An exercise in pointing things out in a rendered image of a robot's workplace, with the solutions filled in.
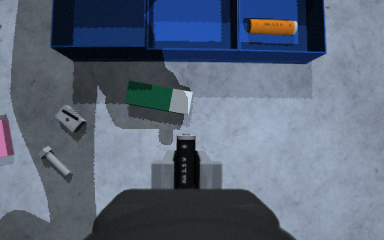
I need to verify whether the orange aa battery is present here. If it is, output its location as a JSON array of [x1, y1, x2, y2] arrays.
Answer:
[[248, 19, 298, 35]]

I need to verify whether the pink rectangular pad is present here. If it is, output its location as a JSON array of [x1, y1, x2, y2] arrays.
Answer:
[[0, 120, 14, 157]]

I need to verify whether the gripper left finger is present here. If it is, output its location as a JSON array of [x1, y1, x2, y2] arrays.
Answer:
[[151, 150, 178, 189]]

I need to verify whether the black battery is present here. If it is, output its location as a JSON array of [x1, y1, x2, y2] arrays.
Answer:
[[177, 133, 196, 189]]

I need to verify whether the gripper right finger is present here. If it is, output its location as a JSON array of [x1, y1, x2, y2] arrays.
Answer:
[[194, 150, 222, 189]]

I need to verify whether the blue three-compartment bin rack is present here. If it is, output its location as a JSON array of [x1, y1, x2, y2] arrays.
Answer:
[[50, 0, 326, 64]]

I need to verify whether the grey bolt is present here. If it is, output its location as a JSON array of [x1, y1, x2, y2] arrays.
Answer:
[[37, 146, 69, 177]]

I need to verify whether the green and white eraser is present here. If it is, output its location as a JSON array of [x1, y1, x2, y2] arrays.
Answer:
[[125, 81, 193, 115]]

